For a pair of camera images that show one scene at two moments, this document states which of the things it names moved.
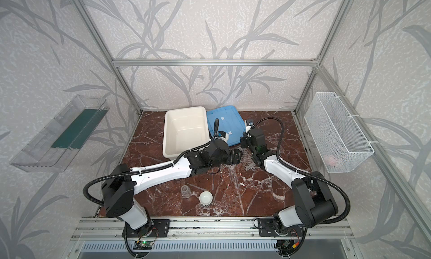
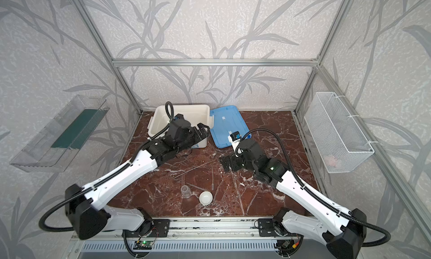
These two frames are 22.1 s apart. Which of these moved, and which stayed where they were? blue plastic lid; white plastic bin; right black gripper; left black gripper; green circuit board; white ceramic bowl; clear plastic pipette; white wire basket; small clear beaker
Moved: white plastic bin; right black gripper; left black gripper
Stayed: white ceramic bowl; green circuit board; blue plastic lid; clear plastic pipette; white wire basket; small clear beaker
